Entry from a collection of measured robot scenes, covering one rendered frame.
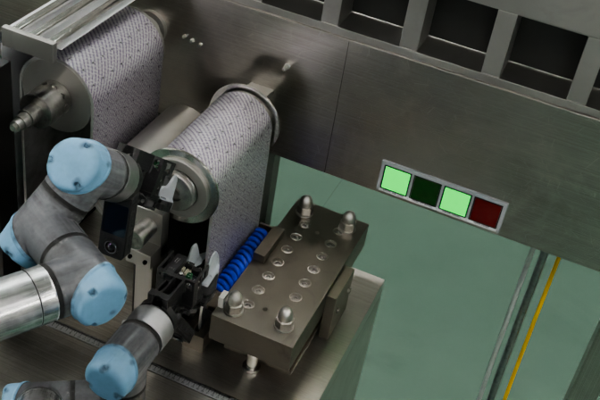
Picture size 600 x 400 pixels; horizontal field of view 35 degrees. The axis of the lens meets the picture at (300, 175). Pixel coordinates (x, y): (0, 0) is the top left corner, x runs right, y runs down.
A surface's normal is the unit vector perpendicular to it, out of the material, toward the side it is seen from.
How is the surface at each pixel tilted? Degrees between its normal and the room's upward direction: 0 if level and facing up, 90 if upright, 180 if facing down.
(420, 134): 90
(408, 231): 0
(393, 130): 90
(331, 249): 0
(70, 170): 50
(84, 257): 1
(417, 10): 90
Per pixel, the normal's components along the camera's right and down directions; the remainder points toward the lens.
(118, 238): -0.32, 0.33
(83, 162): -0.22, -0.12
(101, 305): 0.60, 0.54
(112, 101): 0.91, 0.36
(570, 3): -0.39, 0.50
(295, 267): 0.14, -0.80
